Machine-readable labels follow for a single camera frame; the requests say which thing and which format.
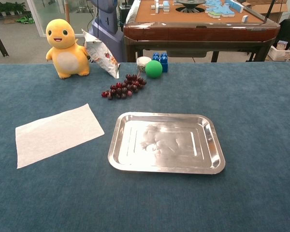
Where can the white storage crate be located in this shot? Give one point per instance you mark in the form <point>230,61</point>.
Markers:
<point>276,54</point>

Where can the white paper napkin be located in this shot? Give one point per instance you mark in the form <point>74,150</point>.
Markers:
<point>58,135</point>

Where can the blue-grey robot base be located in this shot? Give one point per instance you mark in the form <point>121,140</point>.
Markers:
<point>107,24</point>

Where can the white snack bag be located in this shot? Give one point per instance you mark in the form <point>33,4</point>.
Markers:
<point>101,55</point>

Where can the stainless steel tray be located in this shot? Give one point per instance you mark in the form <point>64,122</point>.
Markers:
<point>166,145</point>

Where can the green potted plants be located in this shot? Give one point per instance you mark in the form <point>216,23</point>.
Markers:
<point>7,7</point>

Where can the single white mahjong tile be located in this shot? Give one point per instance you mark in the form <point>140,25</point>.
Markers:
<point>244,18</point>

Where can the clear jar white lid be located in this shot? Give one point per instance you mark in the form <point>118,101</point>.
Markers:
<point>142,62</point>

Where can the blue mahjong tile pile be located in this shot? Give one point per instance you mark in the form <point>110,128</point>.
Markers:
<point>218,9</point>

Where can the brown mahjong table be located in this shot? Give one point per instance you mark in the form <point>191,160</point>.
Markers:
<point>195,31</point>

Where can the long mahjong tile row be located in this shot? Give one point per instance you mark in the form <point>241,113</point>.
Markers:
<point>236,6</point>

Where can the green ball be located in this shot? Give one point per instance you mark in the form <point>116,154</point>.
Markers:
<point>154,69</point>

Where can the green object on floor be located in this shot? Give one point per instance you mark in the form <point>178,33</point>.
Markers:
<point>25,19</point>

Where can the white mahjong tile cluster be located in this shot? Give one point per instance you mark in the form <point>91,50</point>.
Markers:
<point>163,6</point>

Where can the blue building block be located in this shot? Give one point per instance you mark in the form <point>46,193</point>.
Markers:
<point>164,60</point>

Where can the yellow plush dinosaur toy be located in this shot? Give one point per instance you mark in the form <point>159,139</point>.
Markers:
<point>65,60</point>

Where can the red grape bunch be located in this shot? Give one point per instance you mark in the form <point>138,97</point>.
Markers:
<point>125,88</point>

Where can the black bag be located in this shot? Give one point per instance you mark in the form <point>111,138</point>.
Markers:
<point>288,31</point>

